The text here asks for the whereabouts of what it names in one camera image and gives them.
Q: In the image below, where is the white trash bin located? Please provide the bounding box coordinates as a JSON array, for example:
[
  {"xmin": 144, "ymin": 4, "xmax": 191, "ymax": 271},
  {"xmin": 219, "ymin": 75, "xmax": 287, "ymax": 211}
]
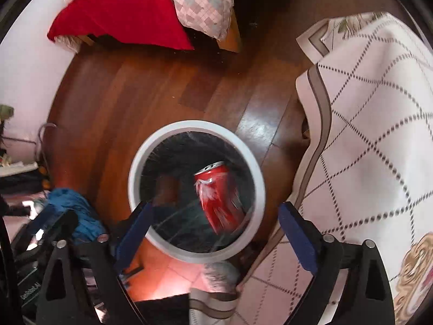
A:
[{"xmin": 128, "ymin": 119, "xmax": 266, "ymax": 264}]

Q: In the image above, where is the white diamond-patterned tablecloth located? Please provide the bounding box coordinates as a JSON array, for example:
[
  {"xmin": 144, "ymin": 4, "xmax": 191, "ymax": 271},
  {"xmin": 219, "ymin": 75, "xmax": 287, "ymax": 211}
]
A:
[{"xmin": 188, "ymin": 12, "xmax": 433, "ymax": 325}]

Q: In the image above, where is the red blanket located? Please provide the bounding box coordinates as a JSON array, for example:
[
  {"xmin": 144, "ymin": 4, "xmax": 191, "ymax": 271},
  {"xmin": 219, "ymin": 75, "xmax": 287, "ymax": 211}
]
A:
[{"xmin": 47, "ymin": 0, "xmax": 195, "ymax": 51}]

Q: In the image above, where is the red soda can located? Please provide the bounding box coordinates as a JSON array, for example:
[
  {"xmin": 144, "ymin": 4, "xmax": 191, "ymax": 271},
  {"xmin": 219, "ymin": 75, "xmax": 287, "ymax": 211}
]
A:
[{"xmin": 193, "ymin": 161, "xmax": 246, "ymax": 236}]

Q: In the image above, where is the pink checkered quilt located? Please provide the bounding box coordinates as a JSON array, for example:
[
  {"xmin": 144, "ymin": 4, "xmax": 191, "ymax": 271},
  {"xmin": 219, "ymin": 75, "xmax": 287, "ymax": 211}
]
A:
[{"xmin": 163, "ymin": 0, "xmax": 237, "ymax": 41}]

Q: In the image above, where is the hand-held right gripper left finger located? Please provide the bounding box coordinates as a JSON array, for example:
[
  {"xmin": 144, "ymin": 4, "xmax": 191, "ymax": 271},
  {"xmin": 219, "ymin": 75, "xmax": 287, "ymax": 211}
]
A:
[{"xmin": 35, "ymin": 201, "xmax": 154, "ymax": 325}]

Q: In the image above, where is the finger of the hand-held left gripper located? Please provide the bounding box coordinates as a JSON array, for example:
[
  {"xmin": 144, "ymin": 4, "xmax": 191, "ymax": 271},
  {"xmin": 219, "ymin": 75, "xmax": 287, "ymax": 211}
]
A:
[{"xmin": 14, "ymin": 210, "xmax": 79, "ymax": 248}]

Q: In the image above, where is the person's black fleece leg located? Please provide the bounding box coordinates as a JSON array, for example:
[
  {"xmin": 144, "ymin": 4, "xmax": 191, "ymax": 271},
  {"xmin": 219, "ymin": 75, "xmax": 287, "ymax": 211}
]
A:
[{"xmin": 133, "ymin": 293, "xmax": 190, "ymax": 325}]

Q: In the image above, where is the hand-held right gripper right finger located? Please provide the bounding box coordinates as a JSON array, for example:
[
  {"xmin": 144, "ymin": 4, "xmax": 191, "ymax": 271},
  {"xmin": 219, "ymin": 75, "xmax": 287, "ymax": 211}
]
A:
[{"xmin": 278, "ymin": 201, "xmax": 396, "ymax": 325}]

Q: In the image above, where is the blue clothes pile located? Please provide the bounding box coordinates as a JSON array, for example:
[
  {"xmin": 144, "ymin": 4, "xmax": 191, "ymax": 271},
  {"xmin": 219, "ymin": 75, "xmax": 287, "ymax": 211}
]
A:
[{"xmin": 44, "ymin": 188, "xmax": 109, "ymax": 241}]

